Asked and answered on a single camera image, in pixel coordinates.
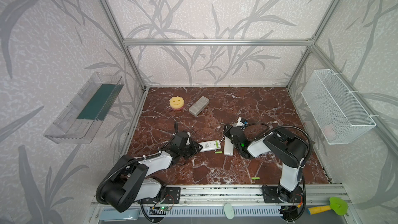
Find green yellow toy hammer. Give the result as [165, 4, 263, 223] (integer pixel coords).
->
[307, 197, 348, 216]

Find yellow smiley sponge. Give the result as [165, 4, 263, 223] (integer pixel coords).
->
[170, 96, 184, 111]

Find white remote with batteries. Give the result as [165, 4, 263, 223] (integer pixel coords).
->
[223, 137, 234, 156]

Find pale green oval knob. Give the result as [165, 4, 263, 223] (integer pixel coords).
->
[223, 203, 235, 219]

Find clear plastic wall shelf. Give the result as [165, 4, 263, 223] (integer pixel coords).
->
[44, 72, 124, 144]

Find grey stone block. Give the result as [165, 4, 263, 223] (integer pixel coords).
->
[189, 96, 209, 117]

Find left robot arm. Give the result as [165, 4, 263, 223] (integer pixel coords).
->
[95, 131, 203, 213]

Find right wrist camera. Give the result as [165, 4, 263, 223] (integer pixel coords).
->
[233, 117, 248, 128]

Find white remote with display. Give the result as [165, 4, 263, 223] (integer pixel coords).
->
[199, 140, 221, 152]

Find white wire mesh basket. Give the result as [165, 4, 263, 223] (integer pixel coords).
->
[302, 69, 377, 145]

